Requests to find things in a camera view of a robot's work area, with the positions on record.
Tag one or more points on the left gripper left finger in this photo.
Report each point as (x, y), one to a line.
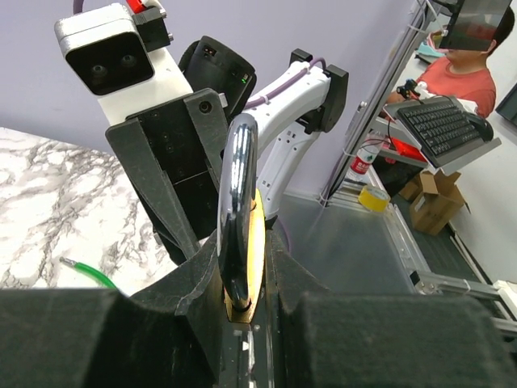
(167, 335)

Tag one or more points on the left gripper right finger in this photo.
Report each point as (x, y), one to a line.
(320, 338)

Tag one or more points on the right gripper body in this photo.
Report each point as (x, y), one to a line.
(171, 136)

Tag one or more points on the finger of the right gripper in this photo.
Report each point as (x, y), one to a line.
(154, 189)
(211, 127)

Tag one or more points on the brass padlock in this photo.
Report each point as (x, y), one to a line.
(240, 226)

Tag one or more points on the green cable lock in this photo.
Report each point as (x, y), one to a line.
(87, 270)

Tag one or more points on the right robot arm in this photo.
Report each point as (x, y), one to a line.
(304, 102)

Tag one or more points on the yellow tape roll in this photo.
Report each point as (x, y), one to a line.
(374, 199)

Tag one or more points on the plastic bottle red label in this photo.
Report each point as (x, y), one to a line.
(364, 158)

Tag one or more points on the open cardboard box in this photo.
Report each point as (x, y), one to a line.
(435, 199)

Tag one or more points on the black computer keyboard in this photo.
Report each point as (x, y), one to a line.
(440, 126)

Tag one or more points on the seated person red shirt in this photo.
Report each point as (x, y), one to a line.
(476, 30)

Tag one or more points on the black computer mouse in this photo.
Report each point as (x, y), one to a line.
(482, 125)

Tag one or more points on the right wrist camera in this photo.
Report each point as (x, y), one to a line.
(119, 52)

